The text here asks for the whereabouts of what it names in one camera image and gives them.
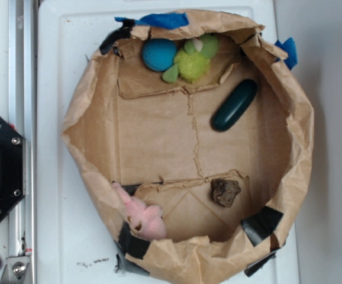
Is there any green plush animal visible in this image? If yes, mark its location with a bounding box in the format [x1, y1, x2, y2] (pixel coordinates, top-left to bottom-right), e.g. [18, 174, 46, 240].
[162, 33, 220, 83]

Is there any pink plush animal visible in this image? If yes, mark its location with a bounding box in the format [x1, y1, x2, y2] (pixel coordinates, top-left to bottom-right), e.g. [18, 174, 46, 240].
[112, 182, 167, 241]

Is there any brown paper bag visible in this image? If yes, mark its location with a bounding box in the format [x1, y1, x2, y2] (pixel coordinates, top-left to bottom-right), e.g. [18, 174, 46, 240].
[62, 9, 314, 283]

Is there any dark green oblong case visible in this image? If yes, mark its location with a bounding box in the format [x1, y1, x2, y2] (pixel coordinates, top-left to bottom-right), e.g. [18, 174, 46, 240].
[211, 79, 257, 132]

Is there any brown rock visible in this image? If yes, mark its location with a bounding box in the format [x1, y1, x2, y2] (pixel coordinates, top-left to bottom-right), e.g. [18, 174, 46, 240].
[211, 179, 241, 208]

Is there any blue foam ball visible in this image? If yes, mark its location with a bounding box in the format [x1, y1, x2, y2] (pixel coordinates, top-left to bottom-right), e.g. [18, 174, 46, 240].
[142, 38, 177, 72]

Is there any black tape lower left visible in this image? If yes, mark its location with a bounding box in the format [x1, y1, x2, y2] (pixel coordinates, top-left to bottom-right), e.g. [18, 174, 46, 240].
[118, 222, 151, 260]

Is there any black tape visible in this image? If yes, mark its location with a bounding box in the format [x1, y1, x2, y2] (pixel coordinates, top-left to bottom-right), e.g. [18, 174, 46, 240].
[99, 19, 135, 55]
[118, 222, 151, 260]
[241, 206, 284, 247]

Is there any black tape upper left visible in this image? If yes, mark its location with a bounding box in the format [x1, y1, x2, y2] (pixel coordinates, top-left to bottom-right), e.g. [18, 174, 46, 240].
[99, 19, 135, 55]

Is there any blue tape piece top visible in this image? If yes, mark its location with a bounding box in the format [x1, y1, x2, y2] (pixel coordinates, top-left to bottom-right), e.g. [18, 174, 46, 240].
[115, 12, 189, 30]

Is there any blue tape piece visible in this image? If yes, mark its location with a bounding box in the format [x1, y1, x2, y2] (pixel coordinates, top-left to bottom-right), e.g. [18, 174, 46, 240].
[275, 37, 298, 70]
[115, 12, 189, 30]

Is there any black tape lower right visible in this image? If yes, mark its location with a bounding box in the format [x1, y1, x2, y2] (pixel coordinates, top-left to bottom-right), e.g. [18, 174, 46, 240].
[241, 206, 284, 247]

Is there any blue tape piece right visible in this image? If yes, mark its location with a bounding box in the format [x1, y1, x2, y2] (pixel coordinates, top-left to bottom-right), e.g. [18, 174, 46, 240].
[275, 37, 298, 70]

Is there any aluminium frame rail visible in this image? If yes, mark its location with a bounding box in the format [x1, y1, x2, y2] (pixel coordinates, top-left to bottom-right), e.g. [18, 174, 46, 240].
[8, 1, 39, 283]

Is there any metal corner bracket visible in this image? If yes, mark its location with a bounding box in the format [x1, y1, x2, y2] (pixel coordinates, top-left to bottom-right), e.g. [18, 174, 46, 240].
[0, 256, 30, 284]

